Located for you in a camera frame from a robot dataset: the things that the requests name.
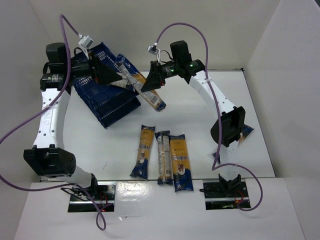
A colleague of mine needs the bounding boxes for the grasped blue yellow spaghetti bag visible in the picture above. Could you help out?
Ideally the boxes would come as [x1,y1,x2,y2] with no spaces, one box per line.
[116,54,167,112]

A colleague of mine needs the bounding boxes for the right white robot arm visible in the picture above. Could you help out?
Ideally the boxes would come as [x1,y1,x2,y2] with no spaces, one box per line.
[141,40,246,193]

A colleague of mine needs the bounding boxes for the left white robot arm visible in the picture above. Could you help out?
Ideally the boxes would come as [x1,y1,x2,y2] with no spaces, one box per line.
[23,42,122,194]

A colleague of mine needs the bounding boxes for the pasta bag in tray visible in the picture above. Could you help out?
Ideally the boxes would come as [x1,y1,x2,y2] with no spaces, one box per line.
[110,79,135,92]

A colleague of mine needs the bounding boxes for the blue stacked plastic trays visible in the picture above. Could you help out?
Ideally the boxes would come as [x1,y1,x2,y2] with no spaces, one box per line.
[72,41,142,130]

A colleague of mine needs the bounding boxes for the left spaghetti bag on table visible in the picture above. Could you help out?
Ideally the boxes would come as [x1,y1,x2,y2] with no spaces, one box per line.
[130,124,156,180]

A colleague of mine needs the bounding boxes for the middle dark spaghetti bag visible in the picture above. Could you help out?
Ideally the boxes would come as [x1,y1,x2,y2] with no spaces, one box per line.
[155,130,173,186]

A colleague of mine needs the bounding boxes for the far right spaghetti bag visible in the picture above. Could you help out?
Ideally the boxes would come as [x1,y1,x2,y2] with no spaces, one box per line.
[212,124,255,161]

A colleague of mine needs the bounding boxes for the wide yellow spaghetti bag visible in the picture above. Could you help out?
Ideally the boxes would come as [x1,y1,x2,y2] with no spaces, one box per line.
[169,134,194,192]

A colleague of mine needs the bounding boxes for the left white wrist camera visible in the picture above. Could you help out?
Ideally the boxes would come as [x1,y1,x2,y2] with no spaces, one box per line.
[78,34,94,54]

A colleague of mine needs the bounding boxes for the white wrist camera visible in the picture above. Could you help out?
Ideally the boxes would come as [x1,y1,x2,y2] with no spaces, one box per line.
[147,43,160,63]
[78,34,94,54]

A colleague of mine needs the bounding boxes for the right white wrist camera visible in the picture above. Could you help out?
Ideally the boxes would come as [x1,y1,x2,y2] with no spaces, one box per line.
[147,43,160,63]

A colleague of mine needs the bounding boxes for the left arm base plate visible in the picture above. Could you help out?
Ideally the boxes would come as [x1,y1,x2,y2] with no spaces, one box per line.
[62,181,116,213]

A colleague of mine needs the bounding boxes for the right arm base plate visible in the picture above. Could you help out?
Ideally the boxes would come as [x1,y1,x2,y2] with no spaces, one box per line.
[199,179,251,210]

